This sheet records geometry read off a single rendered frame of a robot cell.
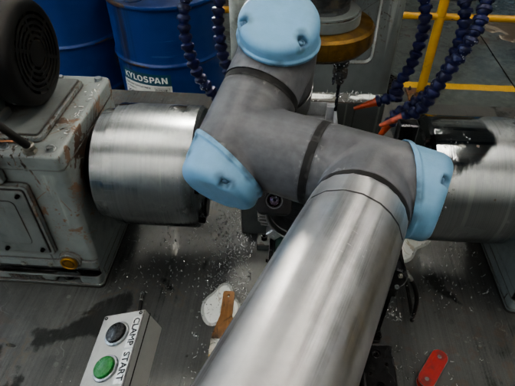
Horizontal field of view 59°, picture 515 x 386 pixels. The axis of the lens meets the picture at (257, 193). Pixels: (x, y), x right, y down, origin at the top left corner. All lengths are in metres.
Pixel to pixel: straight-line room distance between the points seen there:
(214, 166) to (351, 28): 0.46
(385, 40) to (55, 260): 0.83
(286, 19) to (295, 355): 0.29
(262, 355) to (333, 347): 0.04
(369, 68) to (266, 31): 0.67
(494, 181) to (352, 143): 0.55
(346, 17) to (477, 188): 0.37
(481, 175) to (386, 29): 0.36
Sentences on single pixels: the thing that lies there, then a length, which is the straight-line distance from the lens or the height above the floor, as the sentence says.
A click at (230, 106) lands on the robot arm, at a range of 0.40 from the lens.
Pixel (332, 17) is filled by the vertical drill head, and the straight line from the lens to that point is 0.77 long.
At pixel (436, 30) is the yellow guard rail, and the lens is 3.23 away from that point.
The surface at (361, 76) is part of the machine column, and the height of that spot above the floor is 1.14.
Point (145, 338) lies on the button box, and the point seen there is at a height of 1.06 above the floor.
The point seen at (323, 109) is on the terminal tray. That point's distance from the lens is 0.96.
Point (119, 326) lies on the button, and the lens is 0.68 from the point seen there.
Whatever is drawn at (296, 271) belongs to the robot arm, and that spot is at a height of 1.43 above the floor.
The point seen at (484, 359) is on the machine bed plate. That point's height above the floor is 0.80.
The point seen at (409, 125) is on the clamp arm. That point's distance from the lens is 0.72.
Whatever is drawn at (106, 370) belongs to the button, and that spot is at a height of 1.08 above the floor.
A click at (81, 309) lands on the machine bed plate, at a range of 1.07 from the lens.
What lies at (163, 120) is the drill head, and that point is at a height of 1.16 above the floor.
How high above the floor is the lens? 1.63
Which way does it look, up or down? 42 degrees down
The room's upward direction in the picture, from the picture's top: straight up
